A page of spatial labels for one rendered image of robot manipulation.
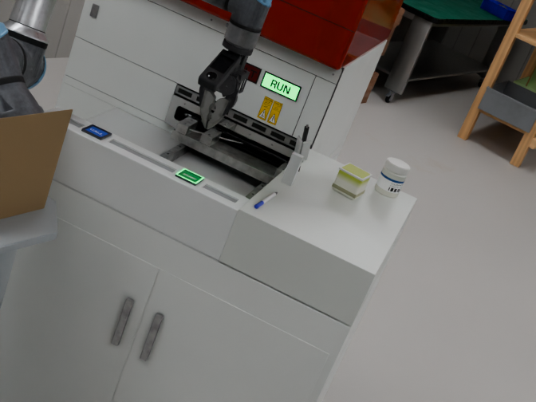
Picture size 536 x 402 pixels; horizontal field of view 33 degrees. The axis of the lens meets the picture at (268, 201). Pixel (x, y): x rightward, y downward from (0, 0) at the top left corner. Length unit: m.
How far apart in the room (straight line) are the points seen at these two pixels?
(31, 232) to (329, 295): 0.69
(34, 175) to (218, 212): 0.43
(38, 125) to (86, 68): 0.94
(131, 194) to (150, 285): 0.23
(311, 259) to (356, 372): 1.58
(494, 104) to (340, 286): 5.36
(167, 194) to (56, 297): 0.44
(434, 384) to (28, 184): 2.22
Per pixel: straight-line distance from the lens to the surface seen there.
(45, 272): 2.41
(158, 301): 2.29
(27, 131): 1.98
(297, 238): 2.10
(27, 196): 2.10
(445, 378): 3.92
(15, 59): 2.07
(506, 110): 7.36
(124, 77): 2.87
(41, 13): 2.18
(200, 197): 2.15
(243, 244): 2.15
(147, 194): 2.20
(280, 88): 2.68
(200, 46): 2.75
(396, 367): 3.81
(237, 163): 2.65
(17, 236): 2.02
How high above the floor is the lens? 1.80
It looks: 22 degrees down
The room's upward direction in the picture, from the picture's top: 22 degrees clockwise
